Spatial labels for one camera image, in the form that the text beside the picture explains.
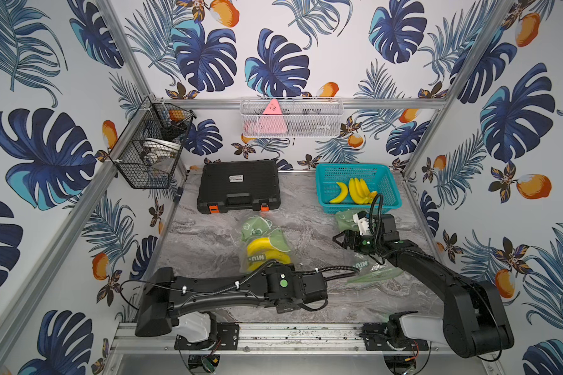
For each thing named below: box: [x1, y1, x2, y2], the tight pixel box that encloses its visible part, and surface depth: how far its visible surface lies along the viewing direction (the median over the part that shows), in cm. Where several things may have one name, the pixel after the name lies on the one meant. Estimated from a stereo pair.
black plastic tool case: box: [197, 160, 281, 215], surface depth 109 cm
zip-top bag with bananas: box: [240, 215, 292, 274], surface depth 92 cm
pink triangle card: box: [248, 98, 287, 134], surface depth 92 cm
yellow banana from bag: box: [348, 177, 377, 205], surface depth 112 cm
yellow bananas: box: [246, 237, 292, 272], surface depth 89 cm
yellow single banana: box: [329, 182, 348, 204], surface depth 112 cm
